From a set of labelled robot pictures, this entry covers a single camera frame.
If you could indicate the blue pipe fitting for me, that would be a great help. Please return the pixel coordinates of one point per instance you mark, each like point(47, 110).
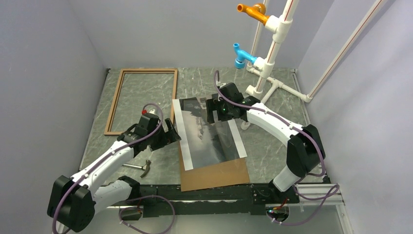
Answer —
point(242, 56)

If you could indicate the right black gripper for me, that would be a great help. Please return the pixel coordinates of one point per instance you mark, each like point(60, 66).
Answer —
point(213, 104)

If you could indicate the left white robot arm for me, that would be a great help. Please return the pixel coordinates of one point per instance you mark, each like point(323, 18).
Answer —
point(75, 200)

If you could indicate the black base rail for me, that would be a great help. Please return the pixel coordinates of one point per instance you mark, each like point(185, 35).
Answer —
point(161, 200)

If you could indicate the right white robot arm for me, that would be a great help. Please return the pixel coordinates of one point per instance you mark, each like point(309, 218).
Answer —
point(304, 146)

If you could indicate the orange pipe fitting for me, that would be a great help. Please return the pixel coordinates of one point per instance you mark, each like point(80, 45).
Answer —
point(256, 11)

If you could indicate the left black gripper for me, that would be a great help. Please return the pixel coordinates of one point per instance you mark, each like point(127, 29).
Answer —
point(167, 137)

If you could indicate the brown wooden picture frame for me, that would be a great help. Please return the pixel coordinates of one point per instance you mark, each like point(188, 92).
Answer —
point(109, 123)

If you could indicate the white pvc pipe stand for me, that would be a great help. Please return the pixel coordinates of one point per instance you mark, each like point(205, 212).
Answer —
point(279, 27)

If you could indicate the small claw hammer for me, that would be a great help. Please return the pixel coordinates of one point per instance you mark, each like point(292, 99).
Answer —
point(145, 168)

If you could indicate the glossy photo white borders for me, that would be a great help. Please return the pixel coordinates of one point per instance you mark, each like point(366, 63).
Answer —
point(203, 144)

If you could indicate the brown cardboard backing board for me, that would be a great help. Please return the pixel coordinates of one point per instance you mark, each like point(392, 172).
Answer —
point(227, 173)

